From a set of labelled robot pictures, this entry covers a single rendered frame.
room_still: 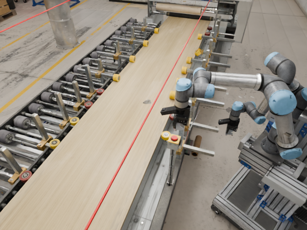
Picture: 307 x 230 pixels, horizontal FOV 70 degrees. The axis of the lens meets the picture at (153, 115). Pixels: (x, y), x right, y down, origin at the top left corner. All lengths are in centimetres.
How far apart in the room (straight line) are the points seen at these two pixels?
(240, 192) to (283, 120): 130
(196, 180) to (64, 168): 152
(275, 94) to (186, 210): 165
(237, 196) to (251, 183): 23
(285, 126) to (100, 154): 125
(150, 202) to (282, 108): 115
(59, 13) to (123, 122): 377
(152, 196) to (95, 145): 61
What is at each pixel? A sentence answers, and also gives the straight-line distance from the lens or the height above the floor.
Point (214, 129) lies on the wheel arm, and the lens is 203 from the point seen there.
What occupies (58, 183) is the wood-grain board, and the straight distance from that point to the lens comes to 172.
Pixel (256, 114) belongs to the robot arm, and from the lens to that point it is 182.
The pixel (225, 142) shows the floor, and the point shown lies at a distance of 314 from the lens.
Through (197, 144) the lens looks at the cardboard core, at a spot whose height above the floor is 8.
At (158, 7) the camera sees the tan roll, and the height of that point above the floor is 105.
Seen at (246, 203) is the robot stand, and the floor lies 21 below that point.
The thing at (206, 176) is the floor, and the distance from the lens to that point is 275.
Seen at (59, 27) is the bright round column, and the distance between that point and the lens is 548.
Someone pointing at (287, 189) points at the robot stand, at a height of 95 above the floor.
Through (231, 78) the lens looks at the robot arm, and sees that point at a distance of 128.
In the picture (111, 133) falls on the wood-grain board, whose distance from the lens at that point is 190.
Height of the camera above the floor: 227
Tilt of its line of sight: 42 degrees down
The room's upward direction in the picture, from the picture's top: straight up
